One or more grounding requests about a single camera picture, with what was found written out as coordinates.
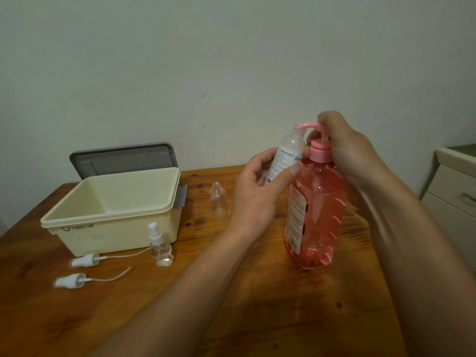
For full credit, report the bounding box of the person's left hand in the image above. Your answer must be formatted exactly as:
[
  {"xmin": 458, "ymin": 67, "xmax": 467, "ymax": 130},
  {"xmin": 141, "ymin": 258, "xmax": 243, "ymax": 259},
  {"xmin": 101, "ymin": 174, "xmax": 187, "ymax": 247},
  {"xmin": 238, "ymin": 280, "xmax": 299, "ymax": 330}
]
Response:
[{"xmin": 225, "ymin": 147, "xmax": 303, "ymax": 239}]

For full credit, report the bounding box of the person's right hand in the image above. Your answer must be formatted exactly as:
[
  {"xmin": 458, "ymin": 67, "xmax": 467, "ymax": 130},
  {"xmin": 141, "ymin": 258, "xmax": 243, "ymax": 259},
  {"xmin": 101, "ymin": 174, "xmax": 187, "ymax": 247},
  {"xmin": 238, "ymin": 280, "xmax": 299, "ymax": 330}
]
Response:
[{"xmin": 306, "ymin": 111, "xmax": 387, "ymax": 190}]

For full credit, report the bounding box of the small clear labelled bottle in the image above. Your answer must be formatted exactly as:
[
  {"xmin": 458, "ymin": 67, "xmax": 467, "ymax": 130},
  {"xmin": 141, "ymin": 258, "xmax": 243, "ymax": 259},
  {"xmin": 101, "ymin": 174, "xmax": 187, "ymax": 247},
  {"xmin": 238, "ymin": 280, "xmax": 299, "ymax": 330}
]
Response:
[{"xmin": 265, "ymin": 124, "xmax": 307, "ymax": 184}]

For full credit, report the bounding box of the pink liquid pump bottle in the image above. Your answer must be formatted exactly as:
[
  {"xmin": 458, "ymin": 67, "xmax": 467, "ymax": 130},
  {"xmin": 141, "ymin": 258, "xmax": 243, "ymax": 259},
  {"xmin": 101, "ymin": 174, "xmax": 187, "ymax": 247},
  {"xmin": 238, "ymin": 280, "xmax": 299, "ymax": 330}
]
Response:
[{"xmin": 284, "ymin": 122, "xmax": 349, "ymax": 270}]

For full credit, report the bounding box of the person's right forearm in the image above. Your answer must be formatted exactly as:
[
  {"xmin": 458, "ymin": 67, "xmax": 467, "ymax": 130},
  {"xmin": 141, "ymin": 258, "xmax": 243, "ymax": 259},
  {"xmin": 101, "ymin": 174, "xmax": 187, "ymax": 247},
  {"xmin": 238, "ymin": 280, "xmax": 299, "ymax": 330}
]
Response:
[{"xmin": 350, "ymin": 171, "xmax": 476, "ymax": 357}]

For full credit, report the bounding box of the person's left forearm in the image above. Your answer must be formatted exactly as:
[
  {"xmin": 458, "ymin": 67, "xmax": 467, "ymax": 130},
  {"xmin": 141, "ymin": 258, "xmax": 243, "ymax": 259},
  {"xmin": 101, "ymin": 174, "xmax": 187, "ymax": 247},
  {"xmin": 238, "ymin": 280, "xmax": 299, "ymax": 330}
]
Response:
[{"xmin": 89, "ymin": 222, "xmax": 274, "ymax": 357}]

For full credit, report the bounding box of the small empty clear bottle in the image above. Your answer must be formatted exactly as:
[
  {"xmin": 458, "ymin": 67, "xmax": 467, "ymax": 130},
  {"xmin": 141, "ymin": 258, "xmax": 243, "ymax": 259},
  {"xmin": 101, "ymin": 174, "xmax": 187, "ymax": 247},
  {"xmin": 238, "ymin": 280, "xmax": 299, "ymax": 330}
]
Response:
[{"xmin": 209, "ymin": 182, "xmax": 228, "ymax": 219}]

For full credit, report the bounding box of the clear spray bottle with cap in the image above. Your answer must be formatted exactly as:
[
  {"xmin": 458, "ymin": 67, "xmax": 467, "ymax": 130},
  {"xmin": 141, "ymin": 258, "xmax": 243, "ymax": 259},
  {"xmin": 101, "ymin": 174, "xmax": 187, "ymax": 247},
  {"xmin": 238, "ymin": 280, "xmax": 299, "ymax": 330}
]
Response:
[{"xmin": 148, "ymin": 222, "xmax": 175, "ymax": 267}]

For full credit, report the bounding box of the cream drawer cabinet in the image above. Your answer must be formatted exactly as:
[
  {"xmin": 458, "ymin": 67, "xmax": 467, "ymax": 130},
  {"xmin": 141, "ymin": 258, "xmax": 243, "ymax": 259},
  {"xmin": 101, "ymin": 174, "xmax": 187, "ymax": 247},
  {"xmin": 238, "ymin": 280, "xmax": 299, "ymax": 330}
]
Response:
[{"xmin": 421, "ymin": 144, "xmax": 476, "ymax": 273}]

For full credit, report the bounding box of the grey storage box lid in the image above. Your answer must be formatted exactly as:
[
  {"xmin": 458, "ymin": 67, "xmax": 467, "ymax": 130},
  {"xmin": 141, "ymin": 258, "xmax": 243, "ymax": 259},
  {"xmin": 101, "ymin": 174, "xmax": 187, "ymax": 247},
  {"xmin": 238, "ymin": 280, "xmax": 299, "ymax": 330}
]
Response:
[{"xmin": 69, "ymin": 142, "xmax": 179, "ymax": 181}]

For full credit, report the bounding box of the cream plastic storage box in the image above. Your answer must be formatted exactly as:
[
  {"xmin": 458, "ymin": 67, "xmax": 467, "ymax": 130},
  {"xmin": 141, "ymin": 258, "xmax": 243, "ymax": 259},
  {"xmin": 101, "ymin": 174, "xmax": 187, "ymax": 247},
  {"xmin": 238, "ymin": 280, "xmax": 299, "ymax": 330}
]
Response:
[{"xmin": 40, "ymin": 167, "xmax": 187, "ymax": 258}]

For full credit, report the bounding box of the white spray pump with tube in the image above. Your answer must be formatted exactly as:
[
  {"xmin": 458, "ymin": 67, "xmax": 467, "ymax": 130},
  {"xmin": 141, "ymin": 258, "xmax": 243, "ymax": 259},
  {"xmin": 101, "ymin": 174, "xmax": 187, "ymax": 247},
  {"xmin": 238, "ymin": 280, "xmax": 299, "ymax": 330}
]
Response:
[
  {"xmin": 53, "ymin": 267, "xmax": 132, "ymax": 290},
  {"xmin": 68, "ymin": 247, "xmax": 151, "ymax": 269}
]

